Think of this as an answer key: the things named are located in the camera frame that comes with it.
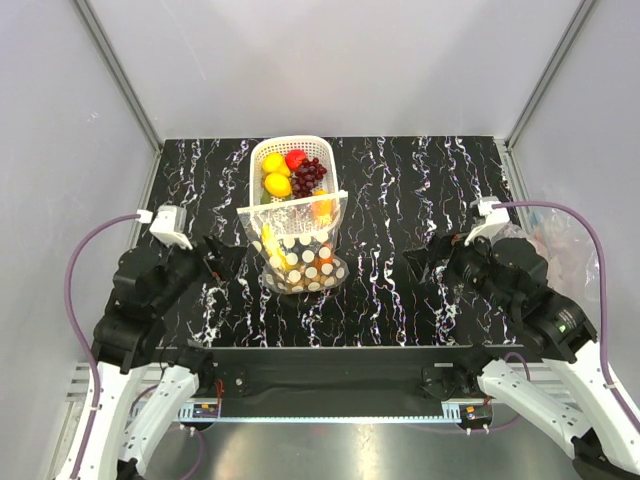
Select red strawberry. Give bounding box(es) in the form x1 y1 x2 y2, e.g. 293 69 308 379
285 149 308 171

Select purple red grape bunch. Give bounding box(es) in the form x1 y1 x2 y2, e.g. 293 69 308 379
291 158 327 199

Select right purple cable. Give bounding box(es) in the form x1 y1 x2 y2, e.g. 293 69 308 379
492 200 640 451

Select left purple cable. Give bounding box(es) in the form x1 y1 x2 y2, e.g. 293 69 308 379
65 213 206 480

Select clear dotted zip bag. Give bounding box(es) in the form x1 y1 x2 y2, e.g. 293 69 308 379
237 190 349 295

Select purple cable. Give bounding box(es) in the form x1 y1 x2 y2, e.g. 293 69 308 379
65 213 206 480
492 200 640 451

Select upper yellow lemon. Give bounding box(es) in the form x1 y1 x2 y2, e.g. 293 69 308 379
262 152 291 177

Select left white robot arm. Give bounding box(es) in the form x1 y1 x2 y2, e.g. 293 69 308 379
57 237 246 479

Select dark blue grape bunch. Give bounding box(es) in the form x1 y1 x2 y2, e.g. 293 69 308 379
282 233 322 256

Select right connector block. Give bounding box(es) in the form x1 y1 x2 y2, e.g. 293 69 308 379
465 405 493 421

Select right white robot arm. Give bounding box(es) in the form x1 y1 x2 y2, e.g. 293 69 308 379
403 235 639 479

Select connector block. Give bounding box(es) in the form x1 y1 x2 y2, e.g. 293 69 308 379
465 405 493 421
193 403 220 419

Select green leaf pieces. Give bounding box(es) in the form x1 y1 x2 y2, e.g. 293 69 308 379
260 190 287 205

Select left connector block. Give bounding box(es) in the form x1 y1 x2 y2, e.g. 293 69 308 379
193 403 220 419

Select aluminium frame rail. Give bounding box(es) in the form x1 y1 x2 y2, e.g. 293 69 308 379
64 362 610 424

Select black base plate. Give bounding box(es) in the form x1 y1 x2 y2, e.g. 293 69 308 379
159 347 512 419

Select pile of spare zip bags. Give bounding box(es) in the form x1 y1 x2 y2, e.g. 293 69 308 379
497 200 608 309

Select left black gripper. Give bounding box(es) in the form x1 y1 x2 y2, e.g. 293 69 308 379
151 230 248 314

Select yellow banana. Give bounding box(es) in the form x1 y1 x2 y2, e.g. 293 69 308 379
261 223 288 271

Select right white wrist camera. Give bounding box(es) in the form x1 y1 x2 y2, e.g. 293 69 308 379
464 196 510 246

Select orange yellow mango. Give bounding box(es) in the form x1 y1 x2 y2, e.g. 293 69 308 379
311 200 333 225

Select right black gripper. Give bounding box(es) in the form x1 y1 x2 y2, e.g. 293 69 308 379
401 222 516 315

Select orange fruit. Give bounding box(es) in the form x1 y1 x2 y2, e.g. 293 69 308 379
317 243 333 265

